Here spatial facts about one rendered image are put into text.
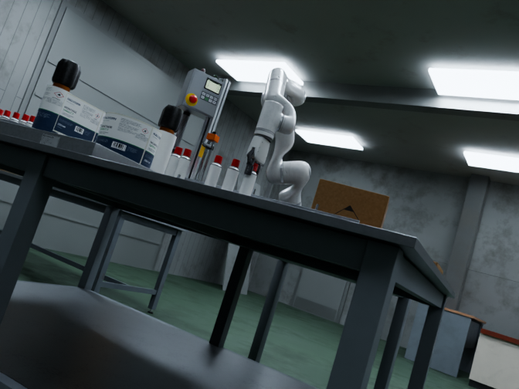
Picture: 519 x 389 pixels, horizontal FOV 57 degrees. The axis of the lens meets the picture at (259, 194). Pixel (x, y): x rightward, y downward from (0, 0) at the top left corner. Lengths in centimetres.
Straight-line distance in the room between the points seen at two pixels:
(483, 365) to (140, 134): 609
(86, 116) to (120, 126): 28
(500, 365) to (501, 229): 321
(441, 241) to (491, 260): 91
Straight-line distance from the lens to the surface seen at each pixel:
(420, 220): 987
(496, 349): 712
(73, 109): 188
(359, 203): 206
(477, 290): 950
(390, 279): 93
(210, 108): 236
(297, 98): 244
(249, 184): 199
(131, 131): 165
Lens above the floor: 71
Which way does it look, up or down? 7 degrees up
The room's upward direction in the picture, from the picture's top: 18 degrees clockwise
